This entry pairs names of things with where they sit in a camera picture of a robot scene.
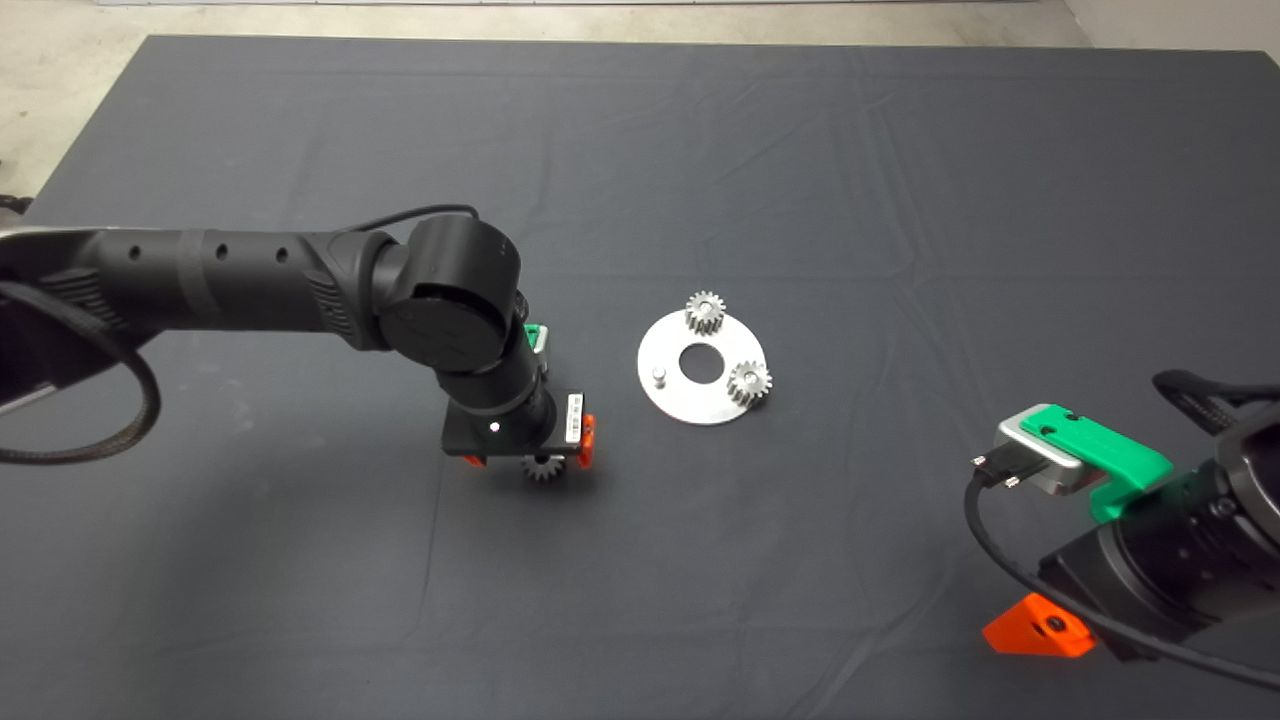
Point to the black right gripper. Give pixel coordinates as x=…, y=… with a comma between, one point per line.
x=1180, y=620

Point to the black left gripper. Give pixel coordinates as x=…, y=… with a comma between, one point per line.
x=540, y=435

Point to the small steel gear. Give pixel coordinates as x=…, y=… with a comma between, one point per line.
x=544, y=468
x=749, y=382
x=705, y=312

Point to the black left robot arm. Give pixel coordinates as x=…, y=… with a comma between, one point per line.
x=250, y=280

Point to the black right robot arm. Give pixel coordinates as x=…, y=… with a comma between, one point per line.
x=1180, y=520

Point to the round metal plate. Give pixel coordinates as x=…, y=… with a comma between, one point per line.
x=665, y=345

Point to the dark grey table cloth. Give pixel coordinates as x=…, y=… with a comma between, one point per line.
x=700, y=150

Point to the silver left camera box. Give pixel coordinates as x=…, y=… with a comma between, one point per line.
x=543, y=355

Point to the silver camera box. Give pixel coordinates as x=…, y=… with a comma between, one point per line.
x=543, y=355
x=1040, y=450

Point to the green left camera mount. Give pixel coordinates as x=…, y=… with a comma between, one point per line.
x=533, y=332

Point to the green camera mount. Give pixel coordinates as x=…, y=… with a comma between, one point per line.
x=1110, y=450
x=533, y=332

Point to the silver right camera box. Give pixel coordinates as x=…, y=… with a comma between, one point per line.
x=1040, y=450

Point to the green right camera mount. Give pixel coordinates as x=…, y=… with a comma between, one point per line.
x=1110, y=450

